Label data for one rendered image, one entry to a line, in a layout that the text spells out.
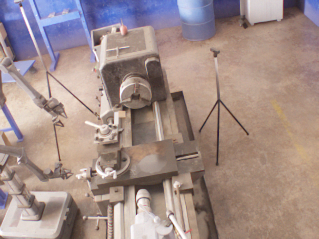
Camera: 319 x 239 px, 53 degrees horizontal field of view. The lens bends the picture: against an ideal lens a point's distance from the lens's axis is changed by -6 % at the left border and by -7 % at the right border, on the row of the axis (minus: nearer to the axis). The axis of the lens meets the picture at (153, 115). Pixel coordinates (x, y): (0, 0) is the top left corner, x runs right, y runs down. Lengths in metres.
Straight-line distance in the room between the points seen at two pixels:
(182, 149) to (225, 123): 1.56
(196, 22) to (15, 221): 3.93
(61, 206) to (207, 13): 3.73
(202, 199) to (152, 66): 1.14
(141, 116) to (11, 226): 1.60
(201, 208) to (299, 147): 1.45
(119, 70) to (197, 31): 2.96
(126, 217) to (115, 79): 1.19
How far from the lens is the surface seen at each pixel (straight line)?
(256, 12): 5.99
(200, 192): 2.82
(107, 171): 2.28
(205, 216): 2.68
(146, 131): 2.92
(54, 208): 3.27
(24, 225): 3.31
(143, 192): 1.96
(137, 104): 2.76
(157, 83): 2.91
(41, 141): 4.47
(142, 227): 1.79
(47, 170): 2.80
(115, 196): 2.32
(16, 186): 3.02
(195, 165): 2.37
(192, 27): 5.59
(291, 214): 3.19
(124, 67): 2.80
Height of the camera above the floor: 2.65
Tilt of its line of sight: 39 degrees down
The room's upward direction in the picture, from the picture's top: 13 degrees counter-clockwise
